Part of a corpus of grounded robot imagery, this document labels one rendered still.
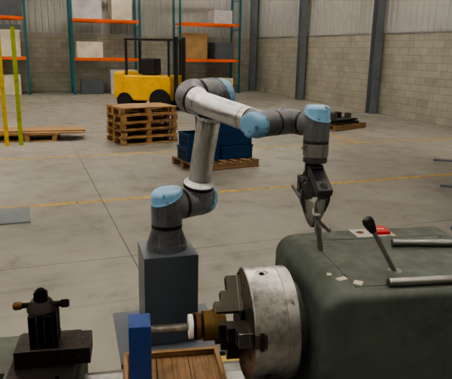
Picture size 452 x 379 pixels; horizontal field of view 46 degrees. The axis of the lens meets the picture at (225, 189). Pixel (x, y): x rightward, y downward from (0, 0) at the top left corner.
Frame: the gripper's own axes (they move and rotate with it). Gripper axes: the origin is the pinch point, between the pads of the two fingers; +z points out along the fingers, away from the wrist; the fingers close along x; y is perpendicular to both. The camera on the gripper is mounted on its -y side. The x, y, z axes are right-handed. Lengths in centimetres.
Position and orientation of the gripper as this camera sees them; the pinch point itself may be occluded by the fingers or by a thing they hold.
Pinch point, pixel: (313, 223)
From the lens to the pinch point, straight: 164.6
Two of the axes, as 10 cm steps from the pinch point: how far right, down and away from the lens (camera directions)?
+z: -0.2, 9.7, 2.5
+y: -1.7, -2.5, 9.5
